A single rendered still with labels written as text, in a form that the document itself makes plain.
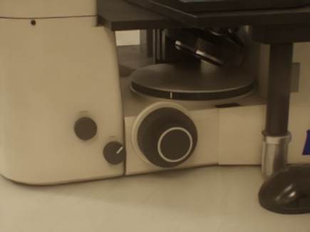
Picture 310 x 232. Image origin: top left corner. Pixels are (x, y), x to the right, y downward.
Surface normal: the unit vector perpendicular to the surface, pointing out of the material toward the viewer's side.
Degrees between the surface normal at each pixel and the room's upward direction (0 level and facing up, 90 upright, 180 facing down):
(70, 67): 90
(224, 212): 0
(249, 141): 90
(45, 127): 90
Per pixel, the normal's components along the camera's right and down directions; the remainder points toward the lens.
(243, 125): 0.09, 0.13
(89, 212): 0.00, -0.96
